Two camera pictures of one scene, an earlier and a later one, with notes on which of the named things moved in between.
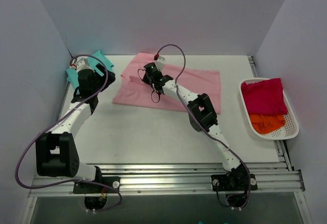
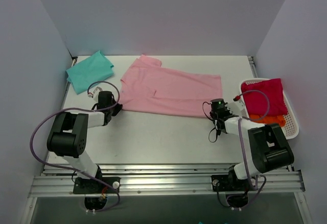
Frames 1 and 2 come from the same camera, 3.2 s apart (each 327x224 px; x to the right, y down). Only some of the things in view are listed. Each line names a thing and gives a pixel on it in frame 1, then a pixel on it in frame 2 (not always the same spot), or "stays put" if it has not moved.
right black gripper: [145, 77] to [213, 117]
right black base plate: [233, 182] stays put
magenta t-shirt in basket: [264, 97] stays put
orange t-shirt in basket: [267, 123] stays put
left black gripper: [106, 74] to [116, 109]
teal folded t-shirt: [72, 74] stays put
